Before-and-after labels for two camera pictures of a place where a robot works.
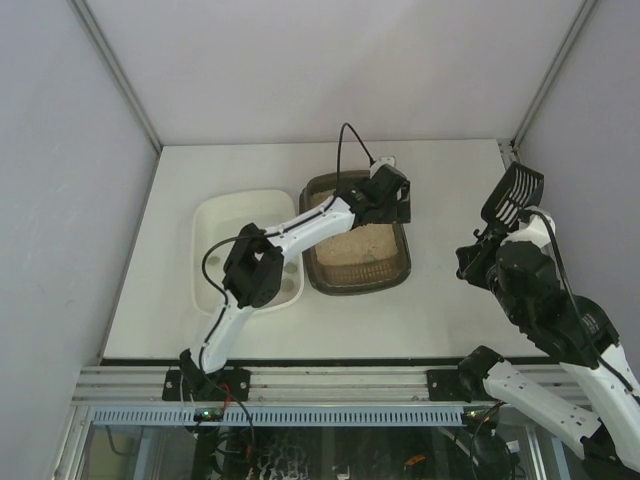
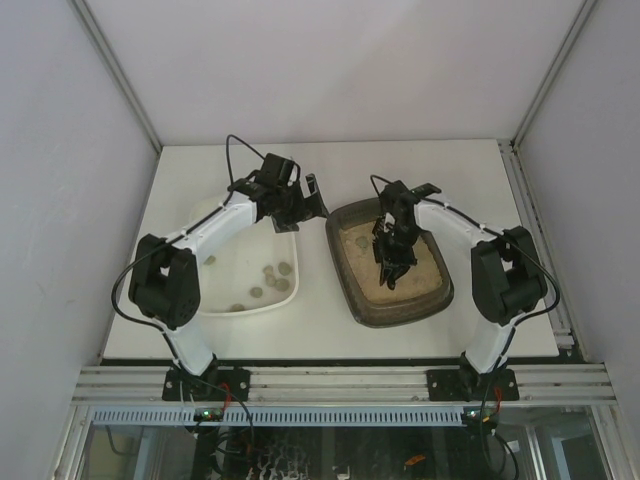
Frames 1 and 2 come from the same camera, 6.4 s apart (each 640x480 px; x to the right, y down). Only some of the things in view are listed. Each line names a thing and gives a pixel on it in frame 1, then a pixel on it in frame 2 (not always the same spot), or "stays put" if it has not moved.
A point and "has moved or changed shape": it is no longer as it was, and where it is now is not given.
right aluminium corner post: x=553 y=72 stays put
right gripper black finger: x=475 y=262 to x=385 y=264
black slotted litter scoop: x=519 y=189 to x=377 y=231
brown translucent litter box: x=371 y=259 has moved or changed shape
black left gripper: x=396 y=201 to x=304 y=206
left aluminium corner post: x=102 y=41 stays put
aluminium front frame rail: x=282 y=385 stays put
